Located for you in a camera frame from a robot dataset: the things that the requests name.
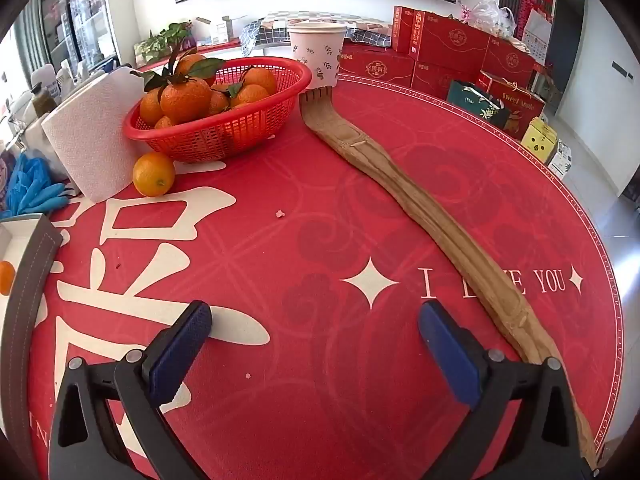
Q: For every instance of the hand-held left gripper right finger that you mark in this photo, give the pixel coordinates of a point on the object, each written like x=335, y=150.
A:
x=447, y=350

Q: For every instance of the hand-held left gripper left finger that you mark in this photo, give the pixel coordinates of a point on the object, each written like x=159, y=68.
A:
x=180, y=350

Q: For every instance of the grey cardboard box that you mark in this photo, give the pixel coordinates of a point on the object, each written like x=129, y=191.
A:
x=30, y=300

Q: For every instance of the wooden back scratcher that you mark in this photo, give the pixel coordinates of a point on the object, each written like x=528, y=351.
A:
x=440, y=220

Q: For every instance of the red round table mat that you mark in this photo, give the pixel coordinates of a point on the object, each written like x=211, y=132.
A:
x=320, y=240

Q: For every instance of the yellowish smooth orange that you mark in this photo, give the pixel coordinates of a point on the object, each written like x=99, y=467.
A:
x=154, y=174

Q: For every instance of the red plastic basket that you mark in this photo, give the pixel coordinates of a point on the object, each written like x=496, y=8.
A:
x=225, y=135

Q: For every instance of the white printed carton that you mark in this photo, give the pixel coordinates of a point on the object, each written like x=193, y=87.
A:
x=562, y=160

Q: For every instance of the blue rubber gloves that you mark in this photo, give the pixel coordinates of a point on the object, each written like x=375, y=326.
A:
x=30, y=185

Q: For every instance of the yellow carton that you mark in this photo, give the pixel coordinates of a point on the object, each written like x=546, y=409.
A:
x=539, y=142

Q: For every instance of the white paper towel roll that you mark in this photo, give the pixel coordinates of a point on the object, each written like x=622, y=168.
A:
x=95, y=135

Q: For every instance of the green gift bag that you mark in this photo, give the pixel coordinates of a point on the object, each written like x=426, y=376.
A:
x=475, y=102

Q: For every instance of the pile of leafy mandarins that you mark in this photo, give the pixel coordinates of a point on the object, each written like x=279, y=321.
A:
x=186, y=101

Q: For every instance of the white storage bag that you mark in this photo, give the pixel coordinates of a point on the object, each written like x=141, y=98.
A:
x=25, y=125

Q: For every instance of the stack of red gift boxes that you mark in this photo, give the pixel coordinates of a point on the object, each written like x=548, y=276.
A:
x=450, y=45

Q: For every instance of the green potted plant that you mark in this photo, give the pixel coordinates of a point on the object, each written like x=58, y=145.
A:
x=162, y=42

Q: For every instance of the leaf print paper cup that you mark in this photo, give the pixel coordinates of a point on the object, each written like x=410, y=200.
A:
x=317, y=55

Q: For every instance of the small white cartons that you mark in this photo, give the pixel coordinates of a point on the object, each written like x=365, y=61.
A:
x=220, y=30

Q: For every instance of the blue checkered cloth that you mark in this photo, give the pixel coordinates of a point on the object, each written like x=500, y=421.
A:
x=260, y=35

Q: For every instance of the white desk calendar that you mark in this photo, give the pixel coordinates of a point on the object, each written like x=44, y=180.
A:
x=537, y=37

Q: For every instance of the clear plastic bag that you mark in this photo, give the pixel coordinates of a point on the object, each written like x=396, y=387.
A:
x=492, y=15

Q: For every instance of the glass door refrigerator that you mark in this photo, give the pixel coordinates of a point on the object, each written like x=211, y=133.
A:
x=70, y=15

